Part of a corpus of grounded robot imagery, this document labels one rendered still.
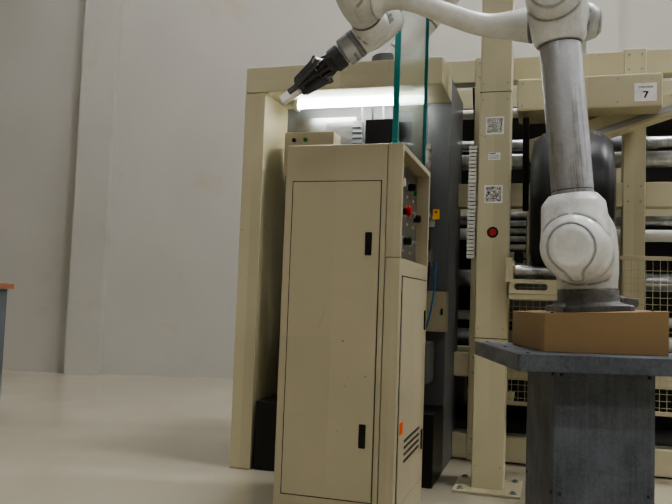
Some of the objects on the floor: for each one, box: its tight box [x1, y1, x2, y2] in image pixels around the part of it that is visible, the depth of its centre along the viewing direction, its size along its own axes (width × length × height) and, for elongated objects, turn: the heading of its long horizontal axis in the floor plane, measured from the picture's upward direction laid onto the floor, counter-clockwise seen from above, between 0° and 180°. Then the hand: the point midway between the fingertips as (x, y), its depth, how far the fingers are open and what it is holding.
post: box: [471, 0, 515, 491], centre depth 308 cm, size 13×13×250 cm
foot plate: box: [452, 474, 522, 499], centre depth 301 cm, size 27×27×2 cm
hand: (289, 94), depth 224 cm, fingers closed
